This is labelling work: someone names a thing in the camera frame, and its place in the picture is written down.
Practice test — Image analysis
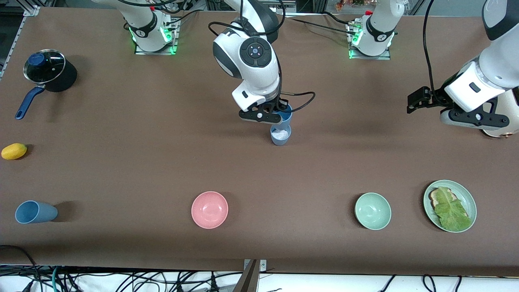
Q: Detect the blue plastic cup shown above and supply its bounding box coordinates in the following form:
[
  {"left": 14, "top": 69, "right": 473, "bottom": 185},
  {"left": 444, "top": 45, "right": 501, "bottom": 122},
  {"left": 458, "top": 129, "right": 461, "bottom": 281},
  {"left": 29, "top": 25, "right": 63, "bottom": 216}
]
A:
[
  {"left": 270, "top": 124, "right": 292, "bottom": 146},
  {"left": 15, "top": 200, "right": 58, "bottom": 224},
  {"left": 278, "top": 105, "right": 293, "bottom": 127}
]

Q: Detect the cream round kettle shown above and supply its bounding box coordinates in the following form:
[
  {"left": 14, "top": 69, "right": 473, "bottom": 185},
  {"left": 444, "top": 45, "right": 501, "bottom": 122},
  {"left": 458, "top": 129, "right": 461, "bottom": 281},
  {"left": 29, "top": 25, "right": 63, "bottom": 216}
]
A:
[{"left": 482, "top": 87, "right": 519, "bottom": 139}]

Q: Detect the brown table cover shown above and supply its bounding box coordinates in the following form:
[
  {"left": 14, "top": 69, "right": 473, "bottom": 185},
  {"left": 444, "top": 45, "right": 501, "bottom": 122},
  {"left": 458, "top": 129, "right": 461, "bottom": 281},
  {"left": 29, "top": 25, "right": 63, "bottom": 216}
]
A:
[{"left": 0, "top": 7, "right": 519, "bottom": 277}]

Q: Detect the toast slice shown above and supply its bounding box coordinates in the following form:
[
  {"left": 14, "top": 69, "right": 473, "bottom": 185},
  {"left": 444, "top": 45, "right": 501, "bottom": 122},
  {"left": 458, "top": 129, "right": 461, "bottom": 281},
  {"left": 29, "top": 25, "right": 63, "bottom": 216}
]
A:
[{"left": 429, "top": 187, "right": 471, "bottom": 220}]

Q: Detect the pale green plate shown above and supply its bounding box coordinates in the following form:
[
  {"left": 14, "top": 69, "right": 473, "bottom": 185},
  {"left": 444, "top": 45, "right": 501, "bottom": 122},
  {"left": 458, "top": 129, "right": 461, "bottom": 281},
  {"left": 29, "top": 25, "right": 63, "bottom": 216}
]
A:
[{"left": 423, "top": 180, "right": 477, "bottom": 233}]

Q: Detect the green lettuce leaf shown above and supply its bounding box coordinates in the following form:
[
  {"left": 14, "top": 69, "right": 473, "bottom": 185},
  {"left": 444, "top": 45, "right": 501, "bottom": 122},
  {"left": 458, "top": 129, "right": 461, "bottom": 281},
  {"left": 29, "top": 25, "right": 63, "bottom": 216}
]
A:
[{"left": 435, "top": 187, "right": 473, "bottom": 232}]

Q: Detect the pink bowl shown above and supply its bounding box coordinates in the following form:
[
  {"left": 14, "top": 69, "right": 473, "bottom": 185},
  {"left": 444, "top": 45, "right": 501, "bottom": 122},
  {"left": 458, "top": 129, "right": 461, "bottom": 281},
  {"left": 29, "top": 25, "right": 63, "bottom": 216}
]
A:
[{"left": 191, "top": 191, "right": 229, "bottom": 229}]

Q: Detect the pale green bowl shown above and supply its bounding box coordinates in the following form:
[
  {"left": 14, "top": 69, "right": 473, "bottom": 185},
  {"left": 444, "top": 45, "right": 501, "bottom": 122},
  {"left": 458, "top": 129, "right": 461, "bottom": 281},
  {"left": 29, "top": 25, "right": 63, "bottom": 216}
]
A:
[{"left": 354, "top": 192, "right": 392, "bottom": 230}]

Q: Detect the yellow lemon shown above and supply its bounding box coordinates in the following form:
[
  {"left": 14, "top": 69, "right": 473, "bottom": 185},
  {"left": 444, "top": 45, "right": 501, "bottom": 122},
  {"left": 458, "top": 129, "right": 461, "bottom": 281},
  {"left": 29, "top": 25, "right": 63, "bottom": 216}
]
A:
[{"left": 1, "top": 143, "right": 28, "bottom": 160}]

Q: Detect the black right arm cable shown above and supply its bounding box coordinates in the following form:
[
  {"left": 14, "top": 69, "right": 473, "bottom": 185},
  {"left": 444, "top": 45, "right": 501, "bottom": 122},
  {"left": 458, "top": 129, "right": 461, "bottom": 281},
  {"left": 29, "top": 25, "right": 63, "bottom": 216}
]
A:
[{"left": 208, "top": 0, "right": 316, "bottom": 114}]

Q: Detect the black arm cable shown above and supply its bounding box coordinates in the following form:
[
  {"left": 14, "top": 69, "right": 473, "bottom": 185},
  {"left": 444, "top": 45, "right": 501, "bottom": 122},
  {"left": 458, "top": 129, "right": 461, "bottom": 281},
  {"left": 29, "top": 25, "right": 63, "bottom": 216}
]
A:
[
  {"left": 422, "top": 0, "right": 438, "bottom": 96},
  {"left": 208, "top": 0, "right": 316, "bottom": 114}
]

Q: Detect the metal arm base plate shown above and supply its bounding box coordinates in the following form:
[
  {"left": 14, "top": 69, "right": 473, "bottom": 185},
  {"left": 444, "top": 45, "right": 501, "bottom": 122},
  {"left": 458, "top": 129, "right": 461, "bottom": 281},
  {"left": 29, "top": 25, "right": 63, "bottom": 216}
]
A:
[
  {"left": 135, "top": 18, "right": 179, "bottom": 56},
  {"left": 348, "top": 22, "right": 392, "bottom": 61}
]

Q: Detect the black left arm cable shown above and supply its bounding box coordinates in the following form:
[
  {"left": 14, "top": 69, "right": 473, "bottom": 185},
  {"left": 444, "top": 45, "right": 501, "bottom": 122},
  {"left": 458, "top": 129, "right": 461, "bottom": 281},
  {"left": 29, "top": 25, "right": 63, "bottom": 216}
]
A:
[{"left": 422, "top": 0, "right": 438, "bottom": 96}]

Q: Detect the black base cable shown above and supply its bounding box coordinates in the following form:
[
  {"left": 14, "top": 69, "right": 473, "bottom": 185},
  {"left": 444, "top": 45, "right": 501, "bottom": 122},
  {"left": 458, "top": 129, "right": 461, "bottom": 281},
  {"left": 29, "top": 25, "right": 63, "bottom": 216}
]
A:
[
  {"left": 164, "top": 10, "right": 200, "bottom": 27},
  {"left": 289, "top": 17, "right": 354, "bottom": 32}
]

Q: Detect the small metal bracket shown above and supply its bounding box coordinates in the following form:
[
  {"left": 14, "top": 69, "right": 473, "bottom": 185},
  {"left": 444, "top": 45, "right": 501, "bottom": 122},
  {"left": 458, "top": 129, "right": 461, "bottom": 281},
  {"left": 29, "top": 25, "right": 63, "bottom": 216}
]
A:
[{"left": 243, "top": 259, "right": 267, "bottom": 272}]

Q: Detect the black pot blue handle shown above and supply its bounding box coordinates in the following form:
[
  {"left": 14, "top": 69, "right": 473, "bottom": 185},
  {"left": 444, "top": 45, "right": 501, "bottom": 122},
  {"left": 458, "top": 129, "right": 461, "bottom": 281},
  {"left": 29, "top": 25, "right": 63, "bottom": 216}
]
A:
[{"left": 15, "top": 49, "right": 78, "bottom": 120}]

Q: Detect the aluminium frame rail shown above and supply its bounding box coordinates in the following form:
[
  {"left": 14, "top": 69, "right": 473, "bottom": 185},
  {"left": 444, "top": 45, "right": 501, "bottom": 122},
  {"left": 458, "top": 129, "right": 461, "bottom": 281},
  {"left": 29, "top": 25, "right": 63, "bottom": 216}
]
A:
[{"left": 0, "top": 5, "right": 41, "bottom": 79}]

